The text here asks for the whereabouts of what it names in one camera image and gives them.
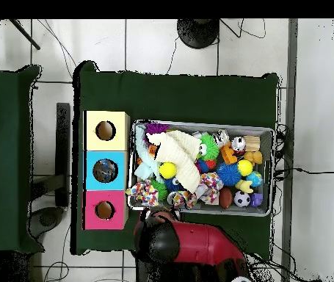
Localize small soccer ball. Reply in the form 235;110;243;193
233;190;251;209

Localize confetti print cloth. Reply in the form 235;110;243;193
124;179;161;208
166;171;225;210

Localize black round stand base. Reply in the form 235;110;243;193
176;18;220;50

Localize dark green tablecloth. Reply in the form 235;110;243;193
70;60;280;256

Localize yellow smiley ball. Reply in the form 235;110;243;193
159;162;178;180

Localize long black cable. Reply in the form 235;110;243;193
273;166;334;178

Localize cream waffle cloth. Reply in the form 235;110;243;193
145;129;203;194

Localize green spiky ball with eyes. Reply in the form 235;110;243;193
197;134;221;162

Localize blue spiky ball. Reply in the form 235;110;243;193
217;162;242;187

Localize plain yellow ball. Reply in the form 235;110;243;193
237;159;254;177

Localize black upright panel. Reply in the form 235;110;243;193
55;102;71;208

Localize shallow mesh bin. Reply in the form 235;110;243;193
127;118;275;217

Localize grey stand foot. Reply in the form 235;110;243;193
28;206;65;239

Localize wooden three-hole box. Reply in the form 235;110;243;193
82;110;131;231

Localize small globe ball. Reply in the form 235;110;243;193
245;171;264;188

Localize green cloth side table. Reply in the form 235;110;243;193
0;65;45;254

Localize light blue waffle cloth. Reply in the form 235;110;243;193
133;124;164;181

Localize black rod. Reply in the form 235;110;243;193
9;18;41;51

